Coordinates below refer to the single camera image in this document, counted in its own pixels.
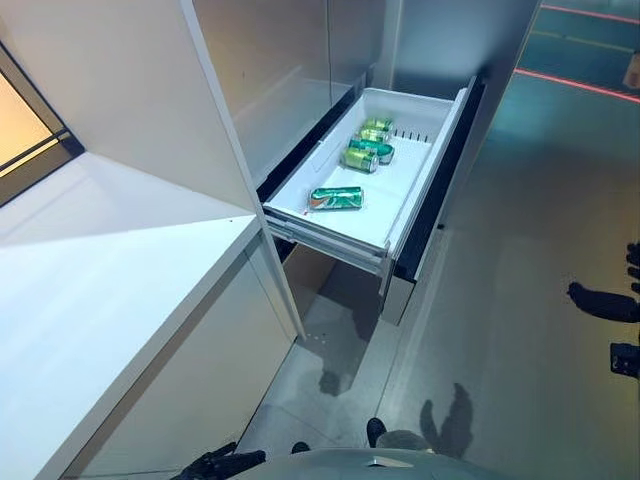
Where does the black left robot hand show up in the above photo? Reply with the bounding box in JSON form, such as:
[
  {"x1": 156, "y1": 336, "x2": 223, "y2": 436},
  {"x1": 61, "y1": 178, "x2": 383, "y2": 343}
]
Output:
[{"x1": 177, "y1": 441, "x2": 268, "y2": 480}]

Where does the grey robot torso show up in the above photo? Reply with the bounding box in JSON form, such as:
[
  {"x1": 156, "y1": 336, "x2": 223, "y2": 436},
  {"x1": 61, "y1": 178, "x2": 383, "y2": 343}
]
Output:
[{"x1": 219, "y1": 446, "x2": 501, "y2": 480}]

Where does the fridge drawer with white bin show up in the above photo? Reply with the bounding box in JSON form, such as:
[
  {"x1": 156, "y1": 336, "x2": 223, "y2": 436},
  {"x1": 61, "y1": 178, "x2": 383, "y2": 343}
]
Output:
[{"x1": 257, "y1": 74, "x2": 489, "y2": 329}]

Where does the tall white side panel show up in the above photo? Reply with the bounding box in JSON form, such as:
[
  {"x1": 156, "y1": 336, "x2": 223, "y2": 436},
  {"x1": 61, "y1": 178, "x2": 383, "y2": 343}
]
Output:
[{"x1": 0, "y1": 0, "x2": 310, "y2": 342}]

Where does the brown cardboard box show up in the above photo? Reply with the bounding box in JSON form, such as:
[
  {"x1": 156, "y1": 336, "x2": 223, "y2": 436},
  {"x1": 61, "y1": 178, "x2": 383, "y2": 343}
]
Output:
[{"x1": 622, "y1": 52, "x2": 640, "y2": 90}]

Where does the stainless fridge drawer front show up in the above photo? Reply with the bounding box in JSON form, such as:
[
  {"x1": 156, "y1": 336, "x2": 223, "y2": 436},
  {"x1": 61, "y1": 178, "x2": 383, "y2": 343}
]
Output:
[{"x1": 280, "y1": 242, "x2": 351, "y2": 321}]

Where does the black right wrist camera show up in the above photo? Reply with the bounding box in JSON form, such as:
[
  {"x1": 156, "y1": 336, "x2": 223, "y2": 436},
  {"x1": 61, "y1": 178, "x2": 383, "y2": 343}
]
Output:
[{"x1": 609, "y1": 342, "x2": 640, "y2": 386}]

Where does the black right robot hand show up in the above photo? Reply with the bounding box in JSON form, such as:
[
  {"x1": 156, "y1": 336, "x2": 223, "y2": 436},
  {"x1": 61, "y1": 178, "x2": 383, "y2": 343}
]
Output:
[{"x1": 567, "y1": 242, "x2": 640, "y2": 325}]

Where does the dark framed window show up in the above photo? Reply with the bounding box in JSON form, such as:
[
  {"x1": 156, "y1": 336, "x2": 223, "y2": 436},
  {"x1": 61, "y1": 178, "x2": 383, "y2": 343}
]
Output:
[{"x1": 0, "y1": 42, "x2": 85, "y2": 209}]

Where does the white counter cabinet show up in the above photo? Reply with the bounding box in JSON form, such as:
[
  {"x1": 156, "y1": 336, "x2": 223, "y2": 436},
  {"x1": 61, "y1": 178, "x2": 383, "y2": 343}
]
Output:
[{"x1": 0, "y1": 152, "x2": 297, "y2": 480}]

